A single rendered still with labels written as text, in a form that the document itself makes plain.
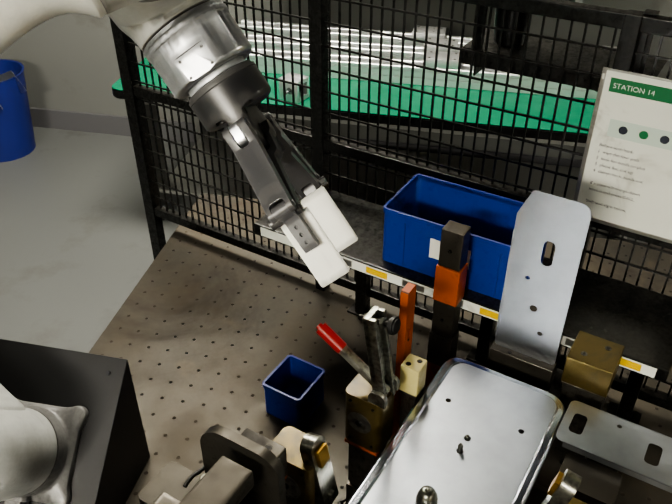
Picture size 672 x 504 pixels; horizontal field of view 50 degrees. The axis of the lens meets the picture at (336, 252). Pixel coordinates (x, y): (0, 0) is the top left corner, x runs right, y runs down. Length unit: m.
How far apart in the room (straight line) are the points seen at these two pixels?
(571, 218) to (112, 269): 2.48
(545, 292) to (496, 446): 0.27
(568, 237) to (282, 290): 0.97
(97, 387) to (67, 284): 1.92
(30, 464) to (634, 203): 1.17
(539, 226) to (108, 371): 0.82
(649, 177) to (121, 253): 2.52
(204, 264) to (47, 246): 1.61
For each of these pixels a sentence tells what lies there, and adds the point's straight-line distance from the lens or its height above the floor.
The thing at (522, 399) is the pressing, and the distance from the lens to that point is 1.30.
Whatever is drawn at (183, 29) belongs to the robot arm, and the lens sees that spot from 0.68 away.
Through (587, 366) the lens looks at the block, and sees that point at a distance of 1.30.
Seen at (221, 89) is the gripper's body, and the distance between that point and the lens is 0.68.
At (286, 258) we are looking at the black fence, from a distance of 1.97.
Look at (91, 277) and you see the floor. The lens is 3.32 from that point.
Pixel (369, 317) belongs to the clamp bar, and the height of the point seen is 1.21.
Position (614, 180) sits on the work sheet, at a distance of 1.46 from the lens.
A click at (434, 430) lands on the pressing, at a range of 1.22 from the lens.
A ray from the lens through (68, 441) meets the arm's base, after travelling 1.42.
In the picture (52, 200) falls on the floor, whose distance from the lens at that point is 3.96.
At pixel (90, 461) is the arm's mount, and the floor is 0.85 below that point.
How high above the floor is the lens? 1.92
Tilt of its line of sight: 36 degrees down
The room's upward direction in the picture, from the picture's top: straight up
